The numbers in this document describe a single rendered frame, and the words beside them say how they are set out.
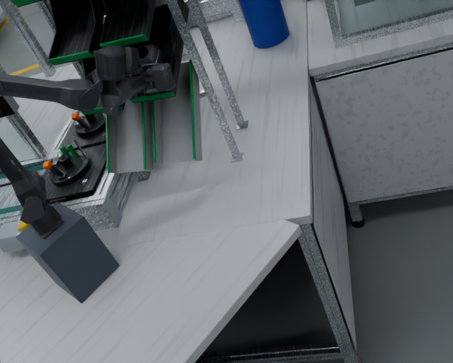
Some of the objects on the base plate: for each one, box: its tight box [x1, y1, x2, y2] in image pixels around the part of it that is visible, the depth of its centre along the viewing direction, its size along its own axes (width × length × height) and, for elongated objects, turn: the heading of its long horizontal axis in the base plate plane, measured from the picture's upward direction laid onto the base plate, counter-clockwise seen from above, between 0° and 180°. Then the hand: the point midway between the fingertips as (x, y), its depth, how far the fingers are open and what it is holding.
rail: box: [0, 193, 122, 251], centre depth 165 cm, size 6×89×11 cm, turn 105°
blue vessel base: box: [238, 0, 290, 48], centre depth 204 cm, size 16×16×27 cm
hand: (147, 73), depth 129 cm, fingers closed on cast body, 4 cm apart
